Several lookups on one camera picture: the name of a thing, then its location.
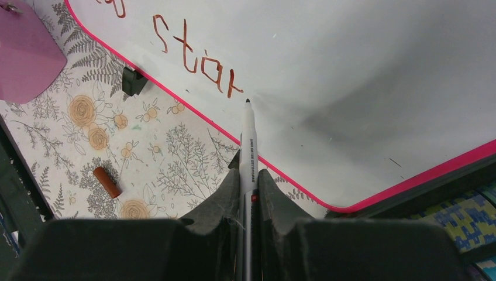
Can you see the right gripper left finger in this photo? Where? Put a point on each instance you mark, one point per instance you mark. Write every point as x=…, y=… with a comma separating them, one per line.
x=219, y=210

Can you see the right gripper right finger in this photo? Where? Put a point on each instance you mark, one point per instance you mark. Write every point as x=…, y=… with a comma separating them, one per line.
x=278, y=212

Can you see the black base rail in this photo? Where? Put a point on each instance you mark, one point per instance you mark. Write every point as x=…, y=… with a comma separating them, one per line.
x=23, y=208

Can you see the pink eraser holder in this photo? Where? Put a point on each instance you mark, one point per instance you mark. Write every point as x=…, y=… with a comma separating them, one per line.
x=30, y=58

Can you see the pink framed whiteboard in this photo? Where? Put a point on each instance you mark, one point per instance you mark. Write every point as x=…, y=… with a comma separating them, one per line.
x=354, y=101

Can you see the floral tablecloth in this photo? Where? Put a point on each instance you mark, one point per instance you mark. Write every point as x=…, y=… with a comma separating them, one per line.
x=164, y=158

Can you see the black poker chip case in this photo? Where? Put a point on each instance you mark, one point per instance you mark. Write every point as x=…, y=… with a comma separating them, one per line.
x=462, y=202

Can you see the red whiteboard marker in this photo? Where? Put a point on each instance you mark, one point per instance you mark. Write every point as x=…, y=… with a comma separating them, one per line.
x=248, y=260

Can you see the red marker cap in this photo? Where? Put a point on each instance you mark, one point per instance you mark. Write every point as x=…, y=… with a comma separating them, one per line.
x=107, y=183

